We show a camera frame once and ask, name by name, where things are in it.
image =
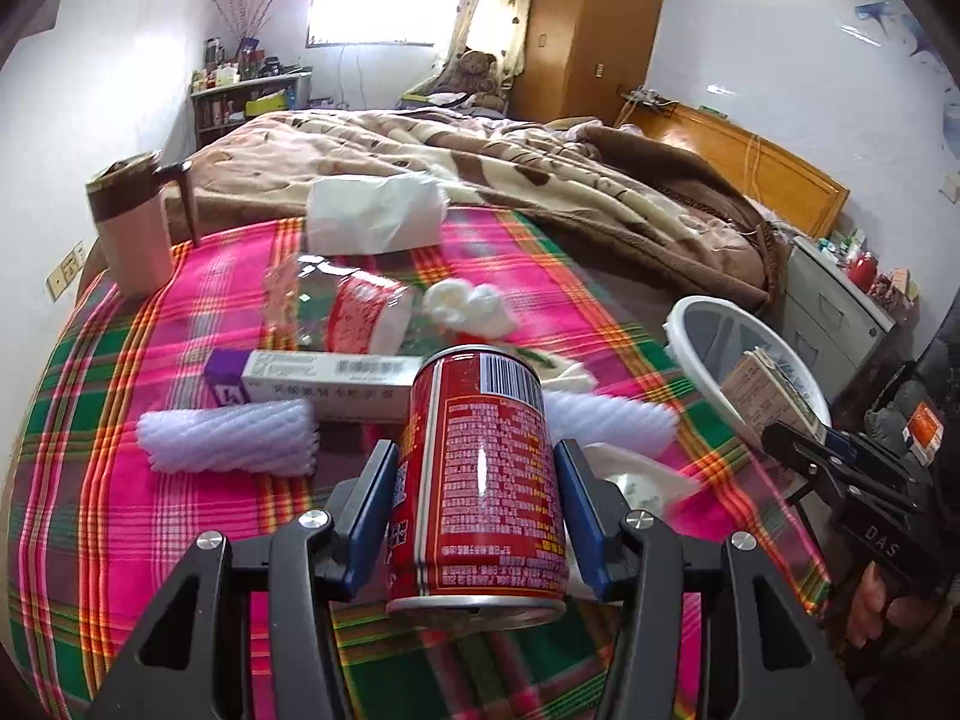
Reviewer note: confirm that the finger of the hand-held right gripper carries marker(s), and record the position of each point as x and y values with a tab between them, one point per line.
791	454
862	450

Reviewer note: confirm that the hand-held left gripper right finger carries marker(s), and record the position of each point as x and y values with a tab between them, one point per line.
577	525

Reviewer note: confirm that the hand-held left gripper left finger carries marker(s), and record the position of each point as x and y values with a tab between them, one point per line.
375	510

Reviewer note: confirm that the red drink can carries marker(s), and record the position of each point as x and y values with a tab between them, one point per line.
480	480

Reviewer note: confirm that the white trash bin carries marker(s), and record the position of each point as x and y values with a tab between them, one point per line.
701	345

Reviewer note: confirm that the white foam net sleeve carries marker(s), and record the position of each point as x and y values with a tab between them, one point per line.
615	416
225	435

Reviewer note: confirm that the person's right hand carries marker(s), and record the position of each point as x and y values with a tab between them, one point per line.
874	604

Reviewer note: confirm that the brown cardboard box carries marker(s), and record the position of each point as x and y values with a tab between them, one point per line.
757	390

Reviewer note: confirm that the crumpled white wrapper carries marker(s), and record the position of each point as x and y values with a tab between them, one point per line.
645	476

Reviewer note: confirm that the purple and white medicine box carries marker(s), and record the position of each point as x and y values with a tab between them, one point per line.
300	382

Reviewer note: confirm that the white bag with green print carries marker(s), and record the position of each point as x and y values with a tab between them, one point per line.
566	375

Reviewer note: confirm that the grey metal cabinet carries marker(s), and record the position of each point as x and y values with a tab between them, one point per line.
825	300

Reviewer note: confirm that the red container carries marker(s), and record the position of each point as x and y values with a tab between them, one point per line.
862	270

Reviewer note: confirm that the pink plaid blanket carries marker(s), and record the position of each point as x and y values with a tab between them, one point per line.
187	577

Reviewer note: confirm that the crushed clear plastic bottle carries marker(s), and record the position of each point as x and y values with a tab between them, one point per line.
360	311

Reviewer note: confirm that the crumpled white tissue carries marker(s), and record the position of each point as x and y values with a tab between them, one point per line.
465	304

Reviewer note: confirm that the wooden headboard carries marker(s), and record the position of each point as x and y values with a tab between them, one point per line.
765	165

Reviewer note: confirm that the white tissue pack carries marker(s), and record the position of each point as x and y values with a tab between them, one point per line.
367	214

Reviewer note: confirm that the pink mug with brown lid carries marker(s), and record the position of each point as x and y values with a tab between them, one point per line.
135	240

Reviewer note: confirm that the brown patterned blanket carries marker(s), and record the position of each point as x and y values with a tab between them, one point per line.
525	165

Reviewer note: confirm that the small bookshelf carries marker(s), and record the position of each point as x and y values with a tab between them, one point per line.
225	109

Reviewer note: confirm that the brown teddy bear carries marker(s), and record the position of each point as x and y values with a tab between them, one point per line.
472	67

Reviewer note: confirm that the row of bottles on shelf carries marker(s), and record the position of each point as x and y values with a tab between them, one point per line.
240	64

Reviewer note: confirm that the wooden wardrobe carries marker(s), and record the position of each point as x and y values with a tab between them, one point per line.
592	15

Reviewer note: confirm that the window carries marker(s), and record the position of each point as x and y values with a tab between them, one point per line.
375	15

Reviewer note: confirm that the dried branches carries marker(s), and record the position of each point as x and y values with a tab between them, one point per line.
247	11

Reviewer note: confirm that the wall socket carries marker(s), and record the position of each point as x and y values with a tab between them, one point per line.
66	270

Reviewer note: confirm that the blue dolphin wall sticker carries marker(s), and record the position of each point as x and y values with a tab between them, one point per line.
911	37

